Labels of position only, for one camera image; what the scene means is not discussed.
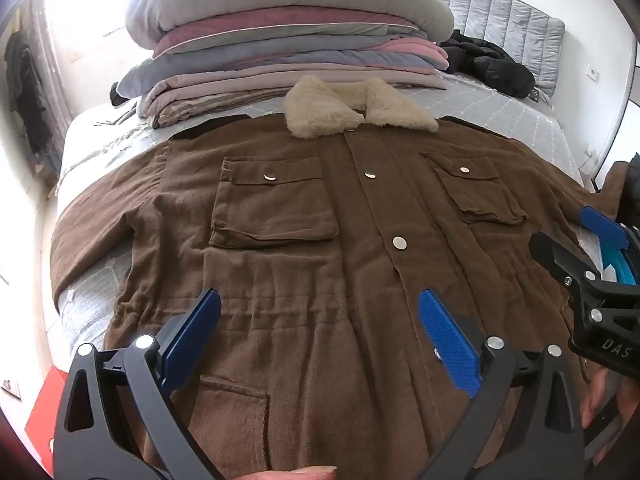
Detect light pink folded blanket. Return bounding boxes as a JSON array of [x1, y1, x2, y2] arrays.
[[370, 37, 451, 73]]

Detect person's right hand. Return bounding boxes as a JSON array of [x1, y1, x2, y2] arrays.
[[580, 362, 640, 431]]

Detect grey padded headboard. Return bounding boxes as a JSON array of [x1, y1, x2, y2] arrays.
[[400, 0, 566, 106]]

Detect person's left hand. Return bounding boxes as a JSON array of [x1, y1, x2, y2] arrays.
[[250, 466, 341, 480]]

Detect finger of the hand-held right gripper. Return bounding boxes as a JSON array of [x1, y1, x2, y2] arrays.
[[528, 230, 608, 311], [579, 205, 632, 251]]

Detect mauve folded blanket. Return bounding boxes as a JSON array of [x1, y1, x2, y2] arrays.
[[152, 7, 418, 58]]

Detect red box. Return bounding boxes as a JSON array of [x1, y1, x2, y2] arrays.
[[12, 367, 68, 453]]

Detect black puffer jacket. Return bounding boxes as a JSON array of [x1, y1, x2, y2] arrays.
[[440, 29, 537, 100]]

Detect blue-grey folded blanket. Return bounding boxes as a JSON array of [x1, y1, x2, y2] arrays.
[[115, 35, 441, 98]]

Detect brown jacket with fleece collar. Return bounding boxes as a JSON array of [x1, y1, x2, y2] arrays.
[[50, 76, 608, 480]]

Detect bed with grey checked cover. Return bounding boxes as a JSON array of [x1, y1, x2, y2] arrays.
[[52, 67, 603, 361]]

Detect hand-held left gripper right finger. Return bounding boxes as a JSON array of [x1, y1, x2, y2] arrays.
[[400, 287, 586, 480]]

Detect dark hanging clothes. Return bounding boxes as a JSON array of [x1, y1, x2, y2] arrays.
[[5, 30, 53, 156]]

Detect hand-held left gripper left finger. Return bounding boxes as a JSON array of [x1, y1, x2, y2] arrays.
[[52, 287, 236, 480]]

